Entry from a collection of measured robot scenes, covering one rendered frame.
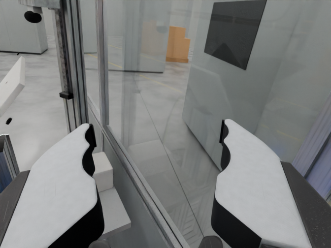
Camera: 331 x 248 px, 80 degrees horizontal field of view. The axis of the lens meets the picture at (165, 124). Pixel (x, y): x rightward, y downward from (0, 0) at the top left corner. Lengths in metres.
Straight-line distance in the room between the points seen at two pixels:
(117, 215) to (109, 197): 0.09
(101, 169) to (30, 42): 7.01
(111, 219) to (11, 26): 7.27
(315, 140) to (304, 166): 0.03
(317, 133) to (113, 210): 0.72
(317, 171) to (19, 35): 7.68
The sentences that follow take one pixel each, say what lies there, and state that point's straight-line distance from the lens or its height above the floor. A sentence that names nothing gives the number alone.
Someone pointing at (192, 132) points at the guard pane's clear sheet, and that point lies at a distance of 0.40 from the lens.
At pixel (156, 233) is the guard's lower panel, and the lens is 0.70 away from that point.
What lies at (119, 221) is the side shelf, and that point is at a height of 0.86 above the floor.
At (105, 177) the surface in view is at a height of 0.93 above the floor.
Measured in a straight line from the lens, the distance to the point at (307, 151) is 0.26.
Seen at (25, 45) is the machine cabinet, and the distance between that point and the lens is 7.73.
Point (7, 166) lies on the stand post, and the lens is 0.72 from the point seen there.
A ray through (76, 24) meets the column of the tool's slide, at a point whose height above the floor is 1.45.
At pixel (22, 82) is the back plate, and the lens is 0.52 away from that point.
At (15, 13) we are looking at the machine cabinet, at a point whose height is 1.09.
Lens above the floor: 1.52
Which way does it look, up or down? 28 degrees down
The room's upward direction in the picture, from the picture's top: 8 degrees clockwise
